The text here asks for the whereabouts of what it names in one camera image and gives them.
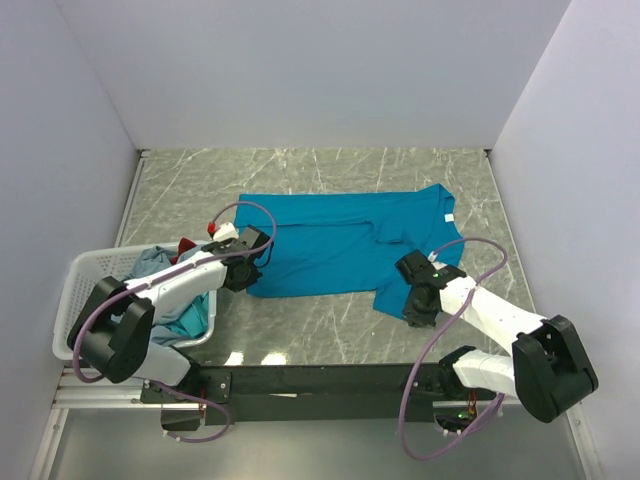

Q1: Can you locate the teal blue t shirt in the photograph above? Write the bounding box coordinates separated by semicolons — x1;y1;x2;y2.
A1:
234;184;464;318

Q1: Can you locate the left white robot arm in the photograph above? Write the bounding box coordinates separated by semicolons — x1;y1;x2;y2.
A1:
67;226;274;402

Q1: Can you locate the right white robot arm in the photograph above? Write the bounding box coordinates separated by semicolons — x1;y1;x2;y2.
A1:
396;250;599;423

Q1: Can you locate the red garment in basket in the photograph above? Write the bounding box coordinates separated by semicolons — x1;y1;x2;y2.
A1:
169;238;197;265

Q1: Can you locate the teal t shirt in basket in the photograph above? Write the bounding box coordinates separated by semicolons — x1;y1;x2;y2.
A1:
164;294;209;339

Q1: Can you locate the black base beam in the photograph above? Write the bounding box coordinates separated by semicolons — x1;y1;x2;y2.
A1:
140;363;474;431

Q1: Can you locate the white plastic laundry basket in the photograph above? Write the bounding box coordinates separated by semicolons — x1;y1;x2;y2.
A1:
52;244;217;361

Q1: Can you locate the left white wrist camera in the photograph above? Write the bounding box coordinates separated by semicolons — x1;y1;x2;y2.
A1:
207;222;239;242

